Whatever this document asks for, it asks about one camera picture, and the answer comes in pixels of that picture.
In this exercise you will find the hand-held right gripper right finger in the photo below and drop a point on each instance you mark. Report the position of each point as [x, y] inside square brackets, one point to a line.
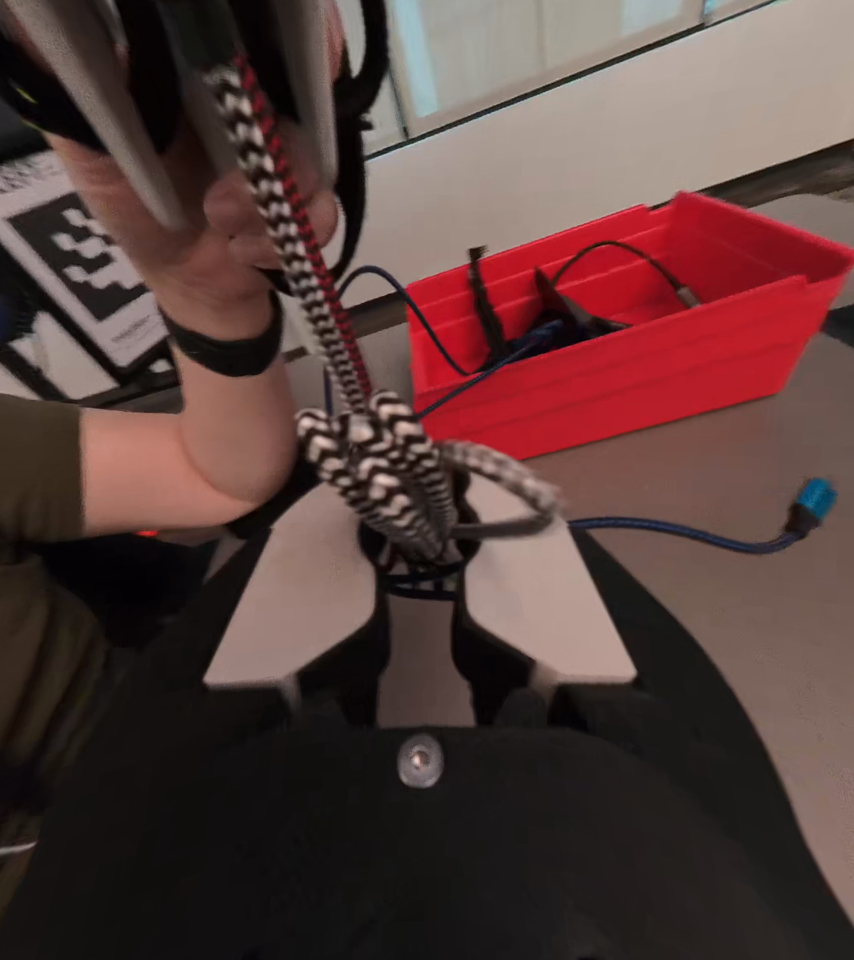
[547, 607]

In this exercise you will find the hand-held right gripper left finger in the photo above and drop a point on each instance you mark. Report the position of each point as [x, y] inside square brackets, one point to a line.
[292, 600]

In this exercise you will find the person in olive shirt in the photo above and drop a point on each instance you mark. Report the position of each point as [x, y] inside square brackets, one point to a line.
[7, 525]

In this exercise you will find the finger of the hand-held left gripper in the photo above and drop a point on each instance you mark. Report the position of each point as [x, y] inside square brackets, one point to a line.
[314, 90]
[112, 112]

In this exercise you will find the person's left hand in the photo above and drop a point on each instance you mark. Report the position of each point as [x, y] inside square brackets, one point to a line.
[172, 262]

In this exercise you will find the black wristband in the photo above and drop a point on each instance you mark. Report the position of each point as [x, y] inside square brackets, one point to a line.
[224, 352]

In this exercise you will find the red plastic bin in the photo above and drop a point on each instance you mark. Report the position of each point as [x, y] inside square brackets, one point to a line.
[621, 382]

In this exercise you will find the person's left forearm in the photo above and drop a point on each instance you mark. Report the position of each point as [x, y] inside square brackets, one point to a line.
[209, 450]

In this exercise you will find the black framed marker sign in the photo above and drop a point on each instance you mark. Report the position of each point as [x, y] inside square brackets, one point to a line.
[74, 255]

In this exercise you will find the black red-bin divider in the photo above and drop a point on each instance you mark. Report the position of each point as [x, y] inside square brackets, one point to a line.
[569, 307]

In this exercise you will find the white framed window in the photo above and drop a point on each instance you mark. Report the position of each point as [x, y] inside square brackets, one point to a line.
[547, 52]

